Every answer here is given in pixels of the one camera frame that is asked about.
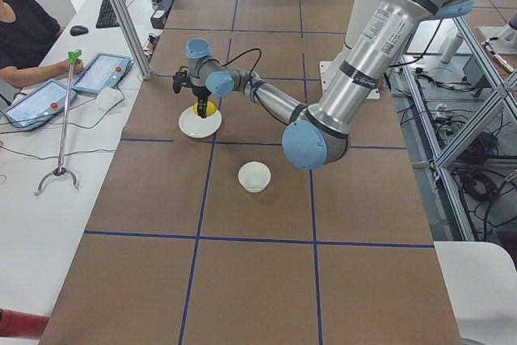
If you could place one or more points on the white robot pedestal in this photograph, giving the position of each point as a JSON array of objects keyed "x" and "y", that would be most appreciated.
[{"x": 361, "y": 13}]

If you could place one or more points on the white bowl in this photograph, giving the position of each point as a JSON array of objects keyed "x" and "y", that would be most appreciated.
[{"x": 254, "y": 176}]

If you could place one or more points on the near blue teach pendant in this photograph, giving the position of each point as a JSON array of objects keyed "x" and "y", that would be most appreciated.
[{"x": 38, "y": 108}]

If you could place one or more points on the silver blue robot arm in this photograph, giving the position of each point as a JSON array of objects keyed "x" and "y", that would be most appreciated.
[{"x": 318, "y": 134}]

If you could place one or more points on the white plate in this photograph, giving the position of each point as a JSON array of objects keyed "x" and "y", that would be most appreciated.
[{"x": 194, "y": 126}]

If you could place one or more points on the red cylinder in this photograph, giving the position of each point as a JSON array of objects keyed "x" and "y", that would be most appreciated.
[{"x": 15, "y": 324}]

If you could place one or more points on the brown paper table cover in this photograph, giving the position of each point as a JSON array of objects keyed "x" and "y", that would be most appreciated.
[{"x": 176, "y": 251}]

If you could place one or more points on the green handled reacher grabber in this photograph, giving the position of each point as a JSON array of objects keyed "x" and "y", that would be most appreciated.
[{"x": 73, "y": 57}]

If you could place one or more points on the aluminium frame post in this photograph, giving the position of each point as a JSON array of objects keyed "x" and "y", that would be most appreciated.
[{"x": 131, "y": 37}]

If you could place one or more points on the white side table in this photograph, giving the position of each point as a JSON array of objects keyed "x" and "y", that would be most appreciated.
[{"x": 480, "y": 278}]

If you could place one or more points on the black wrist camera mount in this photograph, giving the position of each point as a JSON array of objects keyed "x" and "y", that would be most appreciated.
[{"x": 181, "y": 79}]

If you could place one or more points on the white bottle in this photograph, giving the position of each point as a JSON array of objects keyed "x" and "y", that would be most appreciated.
[{"x": 452, "y": 42}]

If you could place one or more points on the far blue teach pendant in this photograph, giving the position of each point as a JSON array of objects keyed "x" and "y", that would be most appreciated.
[{"x": 104, "y": 71}]

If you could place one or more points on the black computer mouse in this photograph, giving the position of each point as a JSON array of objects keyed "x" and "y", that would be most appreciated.
[{"x": 78, "y": 30}]

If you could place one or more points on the white folded cloth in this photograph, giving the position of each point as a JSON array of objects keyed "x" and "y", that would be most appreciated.
[{"x": 108, "y": 98}]

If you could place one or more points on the black keyboard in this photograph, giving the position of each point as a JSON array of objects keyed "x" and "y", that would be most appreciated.
[{"x": 106, "y": 17}]

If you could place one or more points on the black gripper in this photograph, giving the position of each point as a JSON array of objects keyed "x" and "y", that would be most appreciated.
[{"x": 200, "y": 95}]

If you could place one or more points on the yellow lemon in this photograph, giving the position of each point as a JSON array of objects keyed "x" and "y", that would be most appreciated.
[{"x": 211, "y": 109}]

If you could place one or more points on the person in black shirt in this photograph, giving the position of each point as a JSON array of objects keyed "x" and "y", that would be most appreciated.
[{"x": 28, "y": 33}]

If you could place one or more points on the blue teach pendant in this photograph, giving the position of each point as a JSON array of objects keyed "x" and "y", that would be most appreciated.
[
  {"x": 38, "y": 108},
  {"x": 104, "y": 71}
]

